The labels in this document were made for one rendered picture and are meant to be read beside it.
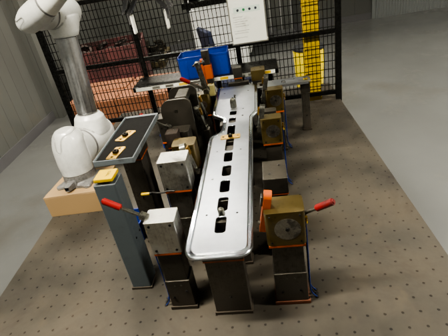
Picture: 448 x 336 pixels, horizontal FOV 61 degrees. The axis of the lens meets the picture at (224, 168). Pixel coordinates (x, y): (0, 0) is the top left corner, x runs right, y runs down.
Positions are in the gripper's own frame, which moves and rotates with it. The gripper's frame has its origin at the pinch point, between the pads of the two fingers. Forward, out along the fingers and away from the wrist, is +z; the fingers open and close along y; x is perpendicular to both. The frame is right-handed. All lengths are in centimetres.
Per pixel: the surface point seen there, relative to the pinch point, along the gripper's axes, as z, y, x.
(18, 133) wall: 127, -253, 235
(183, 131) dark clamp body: 38.1, 7.4, -17.2
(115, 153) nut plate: 30, -9, -48
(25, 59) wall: 59, -256, 312
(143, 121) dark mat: 30.1, -6.5, -21.7
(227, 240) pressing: 46, 27, -76
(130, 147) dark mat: 30, -5, -43
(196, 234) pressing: 46, 18, -73
